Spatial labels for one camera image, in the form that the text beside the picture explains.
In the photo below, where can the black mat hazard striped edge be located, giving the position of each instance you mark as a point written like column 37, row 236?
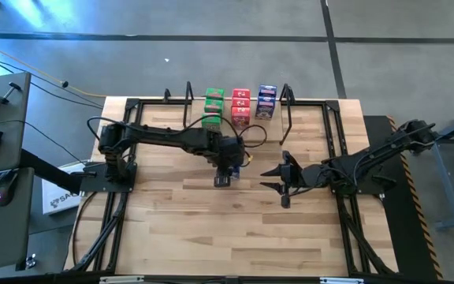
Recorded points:
column 404, row 236

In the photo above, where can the black metal rig frame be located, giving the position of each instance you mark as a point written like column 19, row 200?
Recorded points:
column 156, row 102

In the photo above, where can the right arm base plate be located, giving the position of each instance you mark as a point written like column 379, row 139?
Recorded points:
column 369, row 190

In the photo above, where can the silver metal bracket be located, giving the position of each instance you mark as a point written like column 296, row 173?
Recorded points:
column 341, row 281
column 120, row 280

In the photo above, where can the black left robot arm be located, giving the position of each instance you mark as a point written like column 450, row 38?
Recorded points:
column 164, row 136

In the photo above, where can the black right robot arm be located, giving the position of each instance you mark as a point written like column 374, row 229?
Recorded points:
column 369, row 158

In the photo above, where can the black computer mouse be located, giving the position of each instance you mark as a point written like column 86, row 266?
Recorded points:
column 4, row 189

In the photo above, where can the small silver metal clamp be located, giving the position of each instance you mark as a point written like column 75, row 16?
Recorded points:
column 31, row 261

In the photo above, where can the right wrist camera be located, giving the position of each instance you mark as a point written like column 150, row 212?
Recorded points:
column 285, row 202

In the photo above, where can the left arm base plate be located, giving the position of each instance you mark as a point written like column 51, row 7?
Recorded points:
column 93, row 183

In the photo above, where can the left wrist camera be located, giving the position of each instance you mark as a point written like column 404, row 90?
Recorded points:
column 221, row 181

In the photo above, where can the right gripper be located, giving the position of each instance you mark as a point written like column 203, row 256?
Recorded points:
column 302, row 177

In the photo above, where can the white printed box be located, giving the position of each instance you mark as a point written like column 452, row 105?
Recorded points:
column 59, row 199

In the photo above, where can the black support bar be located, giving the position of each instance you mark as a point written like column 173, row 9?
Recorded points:
column 49, row 171

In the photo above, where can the black frame wooden shelf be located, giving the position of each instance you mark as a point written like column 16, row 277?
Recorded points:
column 274, row 130

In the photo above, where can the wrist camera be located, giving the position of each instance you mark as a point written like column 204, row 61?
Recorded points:
column 285, row 202
column 221, row 181

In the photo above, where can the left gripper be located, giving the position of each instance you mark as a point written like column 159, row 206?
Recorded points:
column 229, row 152

